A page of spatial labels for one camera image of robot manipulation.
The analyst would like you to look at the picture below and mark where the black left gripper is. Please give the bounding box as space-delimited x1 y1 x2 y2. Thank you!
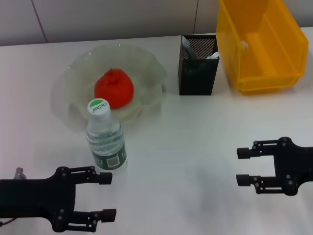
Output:
0 165 117 232

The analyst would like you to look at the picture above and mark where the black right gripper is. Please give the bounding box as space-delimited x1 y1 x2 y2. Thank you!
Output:
236 137 313 196

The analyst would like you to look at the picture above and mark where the clear water bottle green label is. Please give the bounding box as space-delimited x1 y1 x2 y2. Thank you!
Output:
86 97 129 174

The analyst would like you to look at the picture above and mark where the orange fruit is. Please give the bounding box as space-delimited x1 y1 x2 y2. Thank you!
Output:
94 68 134 110

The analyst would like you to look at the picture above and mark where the green utility knife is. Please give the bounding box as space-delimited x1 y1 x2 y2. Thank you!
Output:
190 51 220 72

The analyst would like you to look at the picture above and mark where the grey marker pen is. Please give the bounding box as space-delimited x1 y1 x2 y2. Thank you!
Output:
182 38 197 60

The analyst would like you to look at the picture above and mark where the black mesh pen holder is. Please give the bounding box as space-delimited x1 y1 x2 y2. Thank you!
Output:
178 35 220 96

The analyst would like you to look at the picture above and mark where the green glass fruit plate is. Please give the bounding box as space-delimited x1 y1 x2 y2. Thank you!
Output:
63 44 169 123

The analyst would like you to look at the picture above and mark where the yellow plastic bin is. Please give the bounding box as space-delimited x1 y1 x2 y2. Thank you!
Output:
215 0 309 95

